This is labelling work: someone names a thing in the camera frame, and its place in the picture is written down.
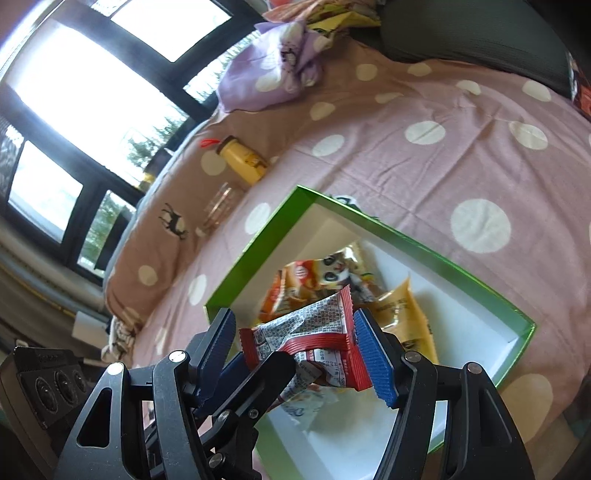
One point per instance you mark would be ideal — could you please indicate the brown dotted quilt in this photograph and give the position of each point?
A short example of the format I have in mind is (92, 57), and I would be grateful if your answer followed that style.
(152, 249)

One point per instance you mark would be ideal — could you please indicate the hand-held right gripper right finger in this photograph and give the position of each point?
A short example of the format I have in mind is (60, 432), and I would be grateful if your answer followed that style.
(374, 355)

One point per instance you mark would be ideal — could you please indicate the beige snack packet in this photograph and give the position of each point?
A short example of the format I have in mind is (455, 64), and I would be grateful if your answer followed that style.
(406, 318)

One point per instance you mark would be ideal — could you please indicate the red white snack packet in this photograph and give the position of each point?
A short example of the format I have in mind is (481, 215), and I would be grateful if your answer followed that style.
(318, 323)

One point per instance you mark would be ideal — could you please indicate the black framed window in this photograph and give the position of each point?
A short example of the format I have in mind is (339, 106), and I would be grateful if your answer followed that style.
(92, 92)

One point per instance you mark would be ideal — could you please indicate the green cardboard box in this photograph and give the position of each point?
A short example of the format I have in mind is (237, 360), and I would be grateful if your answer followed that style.
(461, 304)

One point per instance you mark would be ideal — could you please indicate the yellow printed cloth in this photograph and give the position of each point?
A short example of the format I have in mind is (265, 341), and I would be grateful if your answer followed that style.
(332, 14)

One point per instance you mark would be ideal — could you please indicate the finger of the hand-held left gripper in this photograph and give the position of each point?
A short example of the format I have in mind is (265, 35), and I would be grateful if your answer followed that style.
(233, 376)

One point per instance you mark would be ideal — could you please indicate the dark grey cushion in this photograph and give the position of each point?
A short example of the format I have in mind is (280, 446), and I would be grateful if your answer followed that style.
(471, 37)

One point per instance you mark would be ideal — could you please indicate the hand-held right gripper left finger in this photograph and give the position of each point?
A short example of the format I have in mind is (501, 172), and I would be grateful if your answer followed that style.
(217, 350)

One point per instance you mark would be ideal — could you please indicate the yellow bottle with red cap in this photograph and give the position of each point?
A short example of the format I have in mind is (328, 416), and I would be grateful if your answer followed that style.
(240, 159)

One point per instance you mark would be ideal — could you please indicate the orange snack packet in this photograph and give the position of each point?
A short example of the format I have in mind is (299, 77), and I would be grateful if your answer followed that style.
(304, 277)

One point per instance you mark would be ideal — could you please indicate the white grey crumpled cloth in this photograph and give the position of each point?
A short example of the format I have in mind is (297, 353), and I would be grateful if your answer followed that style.
(120, 337)

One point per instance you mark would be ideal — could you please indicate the purple polka dot pillow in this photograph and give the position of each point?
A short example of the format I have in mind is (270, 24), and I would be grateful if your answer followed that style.
(272, 69)

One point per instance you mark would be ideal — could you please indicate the white box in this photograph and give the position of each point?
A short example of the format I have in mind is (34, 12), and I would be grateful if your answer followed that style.
(90, 326)

